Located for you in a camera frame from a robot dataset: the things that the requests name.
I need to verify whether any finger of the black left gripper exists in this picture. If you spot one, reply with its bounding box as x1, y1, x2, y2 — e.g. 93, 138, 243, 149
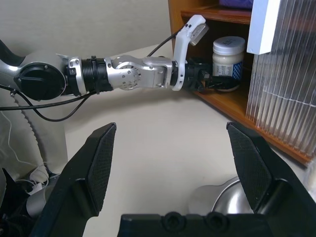
208, 75, 240, 91

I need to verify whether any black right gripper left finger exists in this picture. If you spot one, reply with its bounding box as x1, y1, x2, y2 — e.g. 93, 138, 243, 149
31, 122, 117, 237

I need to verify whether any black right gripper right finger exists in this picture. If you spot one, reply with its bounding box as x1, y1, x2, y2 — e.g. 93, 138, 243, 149
226, 121, 316, 237

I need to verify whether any white-lidded glass jar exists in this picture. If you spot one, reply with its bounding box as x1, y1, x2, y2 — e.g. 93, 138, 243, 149
212, 36, 246, 93

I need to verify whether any stainless steel bowl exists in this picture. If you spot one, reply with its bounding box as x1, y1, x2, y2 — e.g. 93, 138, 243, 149
190, 176, 255, 215

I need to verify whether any ribbed glass sliding door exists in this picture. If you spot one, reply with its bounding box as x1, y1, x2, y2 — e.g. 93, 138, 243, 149
245, 0, 316, 158

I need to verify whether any white door handle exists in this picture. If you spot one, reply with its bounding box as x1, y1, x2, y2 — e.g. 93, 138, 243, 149
246, 0, 282, 55

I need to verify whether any purple pouch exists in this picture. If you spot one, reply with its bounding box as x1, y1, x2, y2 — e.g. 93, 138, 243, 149
220, 0, 254, 9

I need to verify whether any brown wooden cabinet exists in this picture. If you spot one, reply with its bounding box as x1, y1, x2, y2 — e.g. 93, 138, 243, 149
167, 0, 316, 166

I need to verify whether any grey rounded leg cover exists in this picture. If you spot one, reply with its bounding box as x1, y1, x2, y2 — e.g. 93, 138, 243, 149
26, 187, 51, 217

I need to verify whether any silver robot torso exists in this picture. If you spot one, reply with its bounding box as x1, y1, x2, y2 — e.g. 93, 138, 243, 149
0, 38, 28, 109

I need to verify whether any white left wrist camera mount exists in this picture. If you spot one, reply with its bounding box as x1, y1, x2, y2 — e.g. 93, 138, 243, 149
170, 14, 210, 92

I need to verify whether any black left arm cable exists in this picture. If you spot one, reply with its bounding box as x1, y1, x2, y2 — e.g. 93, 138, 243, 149
0, 24, 187, 122

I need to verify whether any white ribbed hose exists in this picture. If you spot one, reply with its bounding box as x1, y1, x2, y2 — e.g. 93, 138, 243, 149
11, 93, 49, 173

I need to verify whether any thin white wire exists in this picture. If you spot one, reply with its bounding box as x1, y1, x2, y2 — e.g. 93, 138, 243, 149
0, 118, 50, 191

